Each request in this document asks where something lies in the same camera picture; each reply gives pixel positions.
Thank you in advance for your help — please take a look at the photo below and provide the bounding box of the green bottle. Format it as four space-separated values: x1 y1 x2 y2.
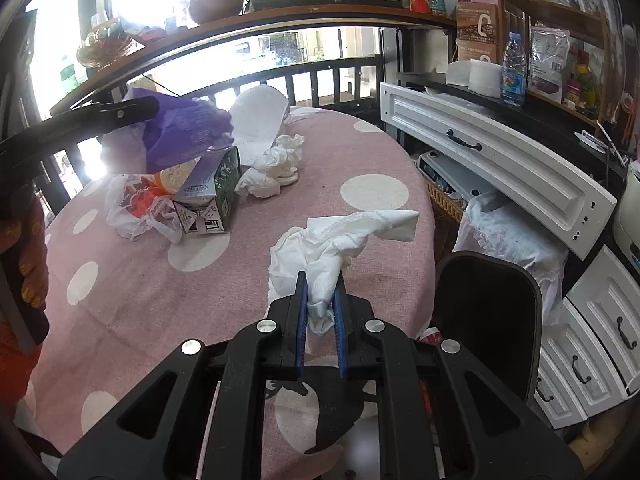
58 55 76 97

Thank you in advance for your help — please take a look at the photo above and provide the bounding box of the white orange plastic bag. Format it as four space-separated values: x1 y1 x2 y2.
104 172 187 244

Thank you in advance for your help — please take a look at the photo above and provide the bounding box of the grey snack packet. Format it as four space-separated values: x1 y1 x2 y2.
528 24 571 96

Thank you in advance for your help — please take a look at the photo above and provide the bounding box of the large white tissue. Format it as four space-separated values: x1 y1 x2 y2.
267 208 420 337

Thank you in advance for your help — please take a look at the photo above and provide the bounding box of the ornate glass bowl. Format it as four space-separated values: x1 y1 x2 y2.
75 18 139 69

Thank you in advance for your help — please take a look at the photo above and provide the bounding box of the clear water bottle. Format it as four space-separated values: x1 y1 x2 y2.
501 32 527 107

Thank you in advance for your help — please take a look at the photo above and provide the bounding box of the wicker basket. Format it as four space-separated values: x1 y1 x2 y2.
424 179 466 224

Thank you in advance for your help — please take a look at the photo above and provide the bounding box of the white printer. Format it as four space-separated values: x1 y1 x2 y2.
612 159 640 272

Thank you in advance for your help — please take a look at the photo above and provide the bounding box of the wooden bar shelf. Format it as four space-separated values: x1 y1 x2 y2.
49 3 459 117

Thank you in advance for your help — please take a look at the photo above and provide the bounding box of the white drawer front panel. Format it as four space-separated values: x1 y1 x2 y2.
378 81 619 261

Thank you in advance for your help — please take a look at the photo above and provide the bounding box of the milk carton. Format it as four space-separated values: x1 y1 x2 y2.
171 147 242 237

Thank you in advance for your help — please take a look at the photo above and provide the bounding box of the brown coffee box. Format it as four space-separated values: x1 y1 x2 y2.
455 2 504 64

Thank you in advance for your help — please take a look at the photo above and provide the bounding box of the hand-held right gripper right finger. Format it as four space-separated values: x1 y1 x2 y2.
332 274 585 480

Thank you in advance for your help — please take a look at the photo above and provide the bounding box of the wooden rack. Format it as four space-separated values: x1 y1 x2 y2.
500 0 622 127

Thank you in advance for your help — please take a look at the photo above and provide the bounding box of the white drawer cabinet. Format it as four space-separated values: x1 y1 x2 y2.
532 244 640 429

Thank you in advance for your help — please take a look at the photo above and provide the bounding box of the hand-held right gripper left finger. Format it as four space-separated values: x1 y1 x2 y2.
57 271 308 480

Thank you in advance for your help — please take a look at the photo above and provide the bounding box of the dark trash bin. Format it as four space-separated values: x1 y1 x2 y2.
431 251 544 408

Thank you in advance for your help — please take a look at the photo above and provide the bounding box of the black railing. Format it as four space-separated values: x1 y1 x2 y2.
37 54 384 196

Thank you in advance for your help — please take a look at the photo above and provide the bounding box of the white tissue roll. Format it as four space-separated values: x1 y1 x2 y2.
446 57 504 99

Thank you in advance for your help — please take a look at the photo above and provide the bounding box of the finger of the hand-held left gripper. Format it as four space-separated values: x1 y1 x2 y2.
0 95 161 172

